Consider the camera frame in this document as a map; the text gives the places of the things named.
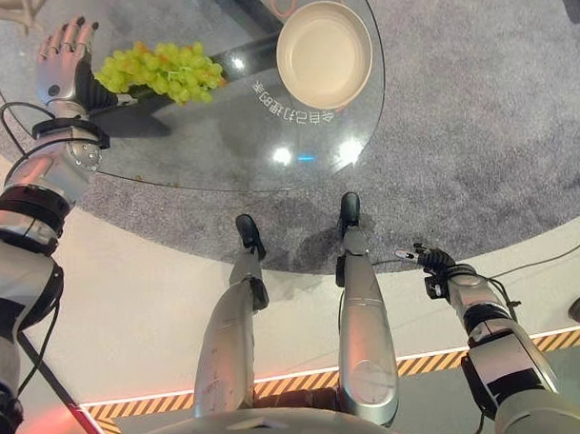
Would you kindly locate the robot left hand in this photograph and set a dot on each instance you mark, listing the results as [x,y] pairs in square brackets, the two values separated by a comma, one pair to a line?
[59,80]

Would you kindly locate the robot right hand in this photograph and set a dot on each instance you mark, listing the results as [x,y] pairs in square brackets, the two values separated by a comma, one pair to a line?
[434,259]

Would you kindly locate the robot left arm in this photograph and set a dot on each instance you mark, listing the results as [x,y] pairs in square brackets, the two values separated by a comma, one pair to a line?
[20,264]

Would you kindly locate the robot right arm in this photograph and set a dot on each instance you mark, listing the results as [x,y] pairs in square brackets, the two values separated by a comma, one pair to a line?
[509,357]

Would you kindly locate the cream round plate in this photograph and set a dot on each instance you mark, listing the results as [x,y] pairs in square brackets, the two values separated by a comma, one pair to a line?
[322,54]

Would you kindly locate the light wooden furniture leg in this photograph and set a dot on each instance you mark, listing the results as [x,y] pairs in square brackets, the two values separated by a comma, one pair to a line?
[34,14]

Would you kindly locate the black table base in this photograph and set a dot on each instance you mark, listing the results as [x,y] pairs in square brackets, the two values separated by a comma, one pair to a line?
[139,115]

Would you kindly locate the robot right leg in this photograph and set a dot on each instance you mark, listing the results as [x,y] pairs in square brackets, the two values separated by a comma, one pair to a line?
[365,328]

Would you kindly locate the robot leg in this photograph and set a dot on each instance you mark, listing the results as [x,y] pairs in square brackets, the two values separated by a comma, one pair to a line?
[227,333]
[365,328]

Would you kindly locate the green grape bunch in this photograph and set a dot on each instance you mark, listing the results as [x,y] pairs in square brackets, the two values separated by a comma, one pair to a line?
[166,71]

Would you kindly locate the grey round carpet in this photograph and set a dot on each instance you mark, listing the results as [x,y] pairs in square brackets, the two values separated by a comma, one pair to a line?
[458,125]

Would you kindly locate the yellow black hazard tape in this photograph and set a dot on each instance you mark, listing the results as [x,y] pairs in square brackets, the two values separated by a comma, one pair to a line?
[296,381]

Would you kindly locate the round glass table top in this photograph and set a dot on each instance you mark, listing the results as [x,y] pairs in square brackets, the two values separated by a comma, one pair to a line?
[249,147]

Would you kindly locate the robot silver torso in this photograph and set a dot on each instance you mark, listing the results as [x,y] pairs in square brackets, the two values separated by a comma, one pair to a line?
[297,428]

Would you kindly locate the robot left leg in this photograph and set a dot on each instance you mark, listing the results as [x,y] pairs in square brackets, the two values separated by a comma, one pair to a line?
[227,333]

